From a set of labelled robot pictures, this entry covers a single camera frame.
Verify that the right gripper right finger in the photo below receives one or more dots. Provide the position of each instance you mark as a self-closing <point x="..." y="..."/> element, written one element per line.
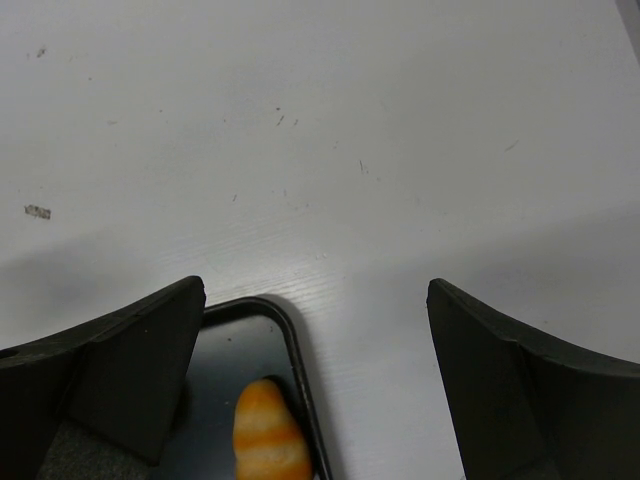
<point x="527" y="405"/>

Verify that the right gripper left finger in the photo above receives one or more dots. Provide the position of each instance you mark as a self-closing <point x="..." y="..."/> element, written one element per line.
<point x="98" y="400"/>

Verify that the striped yellow bread roll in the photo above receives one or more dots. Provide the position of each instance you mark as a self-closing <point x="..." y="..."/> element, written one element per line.
<point x="267" y="441"/>

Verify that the black baking tray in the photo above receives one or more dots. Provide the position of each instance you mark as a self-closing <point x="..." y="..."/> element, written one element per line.
<point x="240" y="341"/>

